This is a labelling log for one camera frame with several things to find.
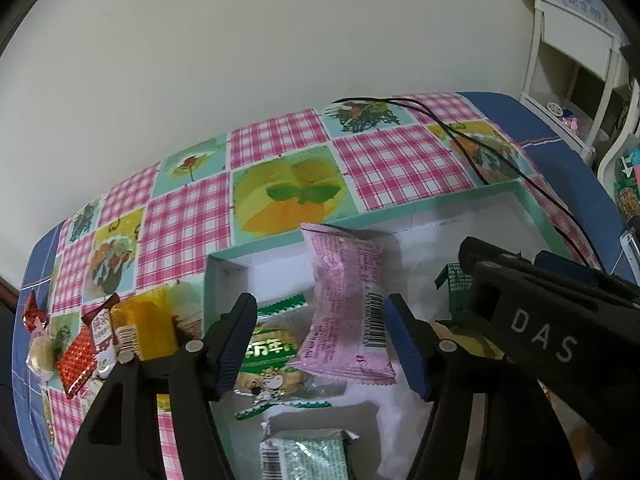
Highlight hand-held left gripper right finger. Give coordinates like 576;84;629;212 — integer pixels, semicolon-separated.
384;292;581;480

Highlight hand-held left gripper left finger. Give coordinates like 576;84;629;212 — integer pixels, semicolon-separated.
60;292;259;480

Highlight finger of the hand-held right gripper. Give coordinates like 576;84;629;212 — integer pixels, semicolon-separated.
458;236;532;312
533;250;640;309

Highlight dark green snack packet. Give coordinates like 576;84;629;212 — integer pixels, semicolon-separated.
434;262;476;321

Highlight clear green-trimmed cookie packet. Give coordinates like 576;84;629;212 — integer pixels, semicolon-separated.
235;294;346;421

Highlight teal cardboard box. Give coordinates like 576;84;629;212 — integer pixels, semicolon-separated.
202;181;606;480

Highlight orange and yellow snack packet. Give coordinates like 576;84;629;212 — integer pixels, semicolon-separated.
432;320;506;361

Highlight pink snack packet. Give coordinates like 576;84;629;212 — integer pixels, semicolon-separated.
289;223;398;386

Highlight dark red small packet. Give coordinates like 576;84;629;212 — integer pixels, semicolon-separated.
82;294;121;376

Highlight pale teal snack packet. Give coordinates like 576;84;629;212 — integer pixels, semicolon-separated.
259;428;360;480

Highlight red patterned snack bar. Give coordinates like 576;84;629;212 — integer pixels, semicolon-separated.
56;330;98;400

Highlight clear round cake packet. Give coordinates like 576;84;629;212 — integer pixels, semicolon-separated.
26;330;63;376

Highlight colourful stacked items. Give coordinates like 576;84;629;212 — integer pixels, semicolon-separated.
612;147;640;223

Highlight red foil candy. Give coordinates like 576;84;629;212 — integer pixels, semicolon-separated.
22;290;51;333

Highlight white wooden shelf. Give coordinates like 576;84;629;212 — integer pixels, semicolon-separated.
517;0;640;181

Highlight black cable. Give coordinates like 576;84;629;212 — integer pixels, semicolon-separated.
332;96;603;271

